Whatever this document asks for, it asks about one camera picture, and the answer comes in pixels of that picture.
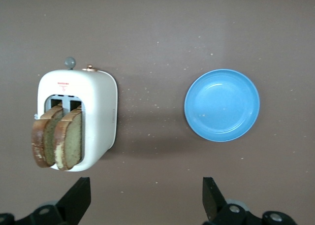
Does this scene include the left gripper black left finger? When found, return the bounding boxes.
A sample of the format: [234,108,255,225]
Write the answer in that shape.
[0,177,92,225]

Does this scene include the blue round plate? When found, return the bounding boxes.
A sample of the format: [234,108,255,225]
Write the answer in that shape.
[184,68,261,142]

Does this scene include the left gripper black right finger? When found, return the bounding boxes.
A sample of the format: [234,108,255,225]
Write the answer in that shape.
[202,177,297,225]

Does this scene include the white two-slot toaster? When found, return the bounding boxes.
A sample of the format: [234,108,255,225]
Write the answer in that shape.
[36,57,119,173]

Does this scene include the toasted brown bread slice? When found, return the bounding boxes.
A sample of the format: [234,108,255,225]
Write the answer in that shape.
[54,108,83,172]
[31,105,65,168]

